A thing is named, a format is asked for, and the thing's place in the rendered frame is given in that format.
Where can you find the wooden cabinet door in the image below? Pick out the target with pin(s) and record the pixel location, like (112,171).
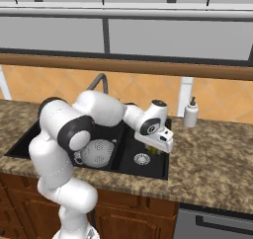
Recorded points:
(131,228)
(23,210)

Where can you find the grey dishwasher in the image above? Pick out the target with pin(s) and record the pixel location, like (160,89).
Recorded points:
(210,231)

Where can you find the green kiwi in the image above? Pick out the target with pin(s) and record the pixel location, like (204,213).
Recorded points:
(152,149)

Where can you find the black double sink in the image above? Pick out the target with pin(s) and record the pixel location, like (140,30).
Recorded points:
(151,169)

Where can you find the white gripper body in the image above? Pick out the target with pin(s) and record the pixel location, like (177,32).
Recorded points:
(154,141)

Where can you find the wooden window sill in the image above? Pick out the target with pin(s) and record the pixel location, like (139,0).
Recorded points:
(131,66)

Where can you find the window with grey frame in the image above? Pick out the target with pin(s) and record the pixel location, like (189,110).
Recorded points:
(171,39)

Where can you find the silver sink drain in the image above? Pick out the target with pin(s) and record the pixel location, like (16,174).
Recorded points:
(142,158)

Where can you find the dark grey sink faucet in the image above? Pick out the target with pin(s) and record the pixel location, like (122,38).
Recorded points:
(102,80)

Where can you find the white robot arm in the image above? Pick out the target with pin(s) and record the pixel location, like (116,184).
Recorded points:
(62,124)

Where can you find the white colander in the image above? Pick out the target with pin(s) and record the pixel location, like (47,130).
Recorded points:
(99,155)

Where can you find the wooden drawer front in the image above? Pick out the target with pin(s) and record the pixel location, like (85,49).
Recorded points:
(138,203)

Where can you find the white soap dispenser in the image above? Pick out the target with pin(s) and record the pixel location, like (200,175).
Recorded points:
(190,114)

